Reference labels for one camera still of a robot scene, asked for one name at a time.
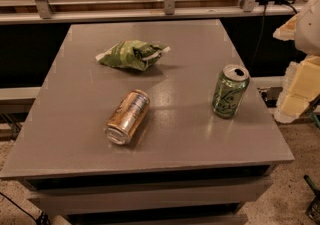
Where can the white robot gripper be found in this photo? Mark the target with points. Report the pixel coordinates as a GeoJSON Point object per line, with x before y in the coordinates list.
{"type": "Point", "coordinates": [309, 32]}

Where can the green soda can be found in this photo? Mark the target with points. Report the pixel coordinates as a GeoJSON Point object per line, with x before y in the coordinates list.
{"type": "Point", "coordinates": [231, 85]}

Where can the orange silver soda can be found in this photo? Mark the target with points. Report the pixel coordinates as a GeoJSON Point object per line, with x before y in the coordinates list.
{"type": "Point", "coordinates": [122, 125]}

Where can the dark green tool on floor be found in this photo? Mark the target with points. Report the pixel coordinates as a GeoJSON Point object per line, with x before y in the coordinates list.
{"type": "Point", "coordinates": [313, 211]}

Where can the green chip bag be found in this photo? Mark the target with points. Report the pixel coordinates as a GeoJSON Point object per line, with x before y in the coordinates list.
{"type": "Point", "coordinates": [132, 54]}

